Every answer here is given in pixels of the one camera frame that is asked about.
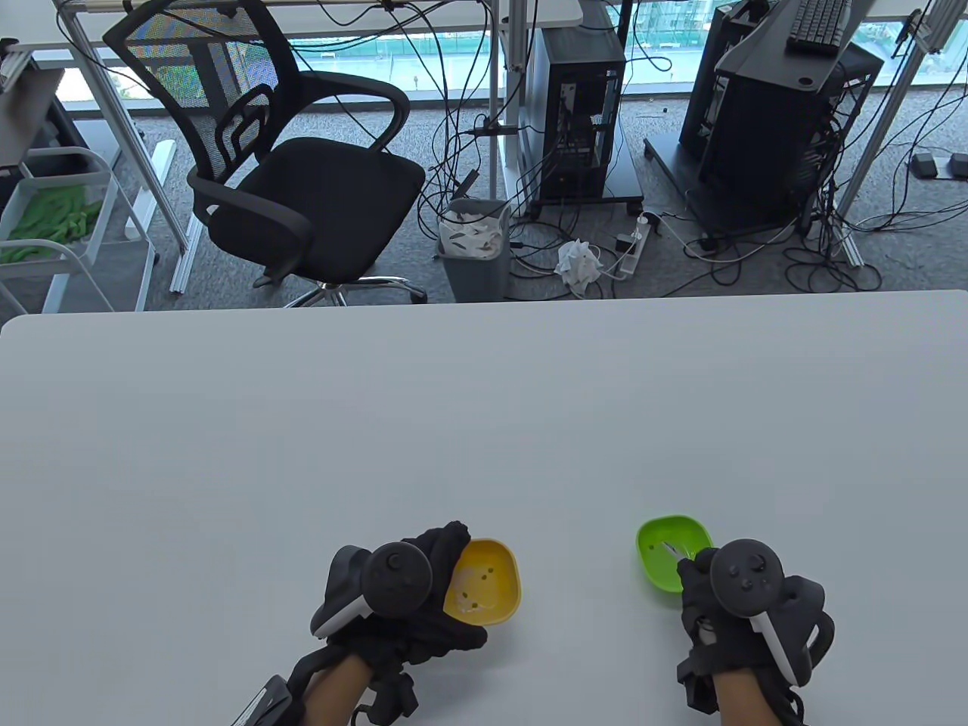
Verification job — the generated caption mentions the person's left hand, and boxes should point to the person's left hand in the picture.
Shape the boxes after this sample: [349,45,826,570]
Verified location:
[312,520,489,666]

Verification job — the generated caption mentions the person's right hand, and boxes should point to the person's right hand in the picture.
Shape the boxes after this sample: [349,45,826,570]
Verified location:
[675,546,791,715]

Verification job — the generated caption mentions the group of mung beans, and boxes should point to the group of mung beans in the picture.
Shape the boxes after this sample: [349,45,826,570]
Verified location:
[461,563,498,612]

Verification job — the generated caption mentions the green small dish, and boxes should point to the green small dish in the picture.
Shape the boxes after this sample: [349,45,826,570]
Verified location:
[636,515,715,594]

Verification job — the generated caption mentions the yellow plastic dish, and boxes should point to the yellow plastic dish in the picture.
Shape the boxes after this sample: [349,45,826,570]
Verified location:
[442,538,523,627]

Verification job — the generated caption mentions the person's right forearm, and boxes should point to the person's right forearm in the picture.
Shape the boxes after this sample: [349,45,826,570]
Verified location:
[715,673,780,726]

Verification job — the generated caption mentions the person's left forearm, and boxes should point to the person's left forearm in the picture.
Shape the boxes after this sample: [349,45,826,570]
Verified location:
[302,652,375,726]

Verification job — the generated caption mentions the pile of white grains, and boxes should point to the pile of white grains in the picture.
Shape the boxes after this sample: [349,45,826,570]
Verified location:
[454,566,492,613]

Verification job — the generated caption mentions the black right hand controller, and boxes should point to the black right hand controller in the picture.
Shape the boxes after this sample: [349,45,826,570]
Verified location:
[709,538,836,687]

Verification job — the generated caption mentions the black hand controller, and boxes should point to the black hand controller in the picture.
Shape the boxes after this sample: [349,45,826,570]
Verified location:
[310,543,434,638]
[709,538,836,687]

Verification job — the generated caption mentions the black left hand controller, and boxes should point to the black left hand controller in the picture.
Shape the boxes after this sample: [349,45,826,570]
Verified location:
[310,543,434,638]

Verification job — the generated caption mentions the grey trash bin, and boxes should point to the grey trash bin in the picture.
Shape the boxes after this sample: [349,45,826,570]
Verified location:
[437,198,513,302]

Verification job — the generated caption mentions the crumpled white paper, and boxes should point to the crumpled white paper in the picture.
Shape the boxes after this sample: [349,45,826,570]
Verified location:
[554,239,603,288]

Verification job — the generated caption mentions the white power strip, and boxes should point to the white power strip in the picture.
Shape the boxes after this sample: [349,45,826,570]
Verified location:
[616,214,653,279]

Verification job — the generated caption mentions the black mesh office chair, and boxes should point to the black mesh office chair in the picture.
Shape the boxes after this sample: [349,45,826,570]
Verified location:
[102,0,429,307]

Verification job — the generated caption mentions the black wheeled tower platform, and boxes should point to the black wheeled tower platform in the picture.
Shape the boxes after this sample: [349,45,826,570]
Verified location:
[644,136,818,239]
[522,121,645,220]

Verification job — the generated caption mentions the black computer tower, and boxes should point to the black computer tower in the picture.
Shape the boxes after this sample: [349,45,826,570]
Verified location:
[678,4,757,160]
[696,42,884,228]
[524,23,627,203]

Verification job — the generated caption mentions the white trolley cart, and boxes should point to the white trolley cart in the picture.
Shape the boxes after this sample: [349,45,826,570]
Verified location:
[0,147,160,315]

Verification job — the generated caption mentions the pile of green pods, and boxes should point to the pile of green pods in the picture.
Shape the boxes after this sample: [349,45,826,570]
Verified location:
[0,187,103,265]

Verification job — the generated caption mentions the black tilted desk top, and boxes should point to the black tilted desk top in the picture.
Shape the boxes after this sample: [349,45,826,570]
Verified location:
[715,0,878,93]

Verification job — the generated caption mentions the black keyboard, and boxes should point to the black keyboard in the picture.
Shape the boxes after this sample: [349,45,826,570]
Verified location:
[786,0,853,55]

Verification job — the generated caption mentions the grey side board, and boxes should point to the grey side board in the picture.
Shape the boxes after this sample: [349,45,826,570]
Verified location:
[0,42,65,167]

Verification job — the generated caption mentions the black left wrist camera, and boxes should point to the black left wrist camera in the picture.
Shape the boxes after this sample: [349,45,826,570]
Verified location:
[234,677,296,726]

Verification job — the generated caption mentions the tangle of black cables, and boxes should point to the tangle of black cables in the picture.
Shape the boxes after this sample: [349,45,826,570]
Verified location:
[681,98,968,296]

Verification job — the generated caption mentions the aluminium frame post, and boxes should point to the aluminium frame post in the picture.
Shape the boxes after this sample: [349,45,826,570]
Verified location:
[832,0,968,267]

